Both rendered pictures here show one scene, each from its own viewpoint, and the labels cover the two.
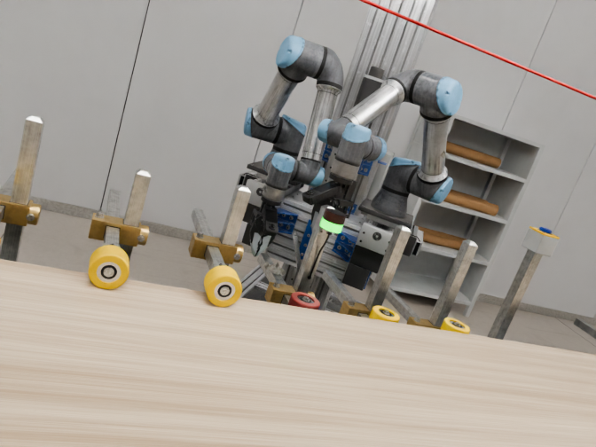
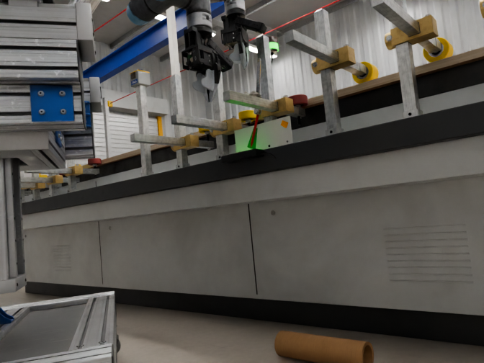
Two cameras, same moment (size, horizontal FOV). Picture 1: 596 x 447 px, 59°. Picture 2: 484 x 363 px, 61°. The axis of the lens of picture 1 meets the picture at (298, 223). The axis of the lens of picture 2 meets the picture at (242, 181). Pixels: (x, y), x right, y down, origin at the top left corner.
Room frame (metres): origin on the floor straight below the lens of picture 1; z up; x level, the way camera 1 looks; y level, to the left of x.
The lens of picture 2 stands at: (2.22, 1.21, 0.47)
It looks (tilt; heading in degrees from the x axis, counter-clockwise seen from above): 5 degrees up; 243
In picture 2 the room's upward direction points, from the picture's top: 5 degrees counter-clockwise
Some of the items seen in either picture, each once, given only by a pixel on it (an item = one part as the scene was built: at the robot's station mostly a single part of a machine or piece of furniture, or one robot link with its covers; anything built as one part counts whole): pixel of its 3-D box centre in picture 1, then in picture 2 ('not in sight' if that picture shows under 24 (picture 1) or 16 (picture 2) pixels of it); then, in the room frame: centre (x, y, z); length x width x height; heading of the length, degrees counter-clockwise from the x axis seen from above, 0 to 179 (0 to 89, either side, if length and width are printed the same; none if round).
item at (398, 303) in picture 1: (412, 319); (175, 142); (1.67, -0.47, 0.81); 0.44 x 0.03 x 0.04; 23
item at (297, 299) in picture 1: (299, 317); (298, 110); (1.29, -0.08, 0.85); 0.08 x 0.08 x 0.11
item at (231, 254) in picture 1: (216, 249); (333, 61); (1.32, 0.18, 0.95); 0.14 x 0.06 x 0.05; 113
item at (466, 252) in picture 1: (442, 309); (179, 127); (1.62, -0.53, 0.89); 0.04 x 0.04 x 0.48; 23
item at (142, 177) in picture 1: (121, 259); (405, 62); (1.23, 0.39, 0.87); 0.04 x 0.04 x 0.48; 23
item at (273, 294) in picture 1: (290, 297); (274, 109); (1.42, -0.05, 0.85); 0.14 x 0.06 x 0.05; 113
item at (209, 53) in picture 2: (266, 214); (200, 50); (1.76, 0.11, 0.97); 0.09 x 0.08 x 0.12; 23
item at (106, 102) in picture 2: not in sight; (111, 150); (1.49, -3.09, 1.25); 0.09 x 0.08 x 1.10; 113
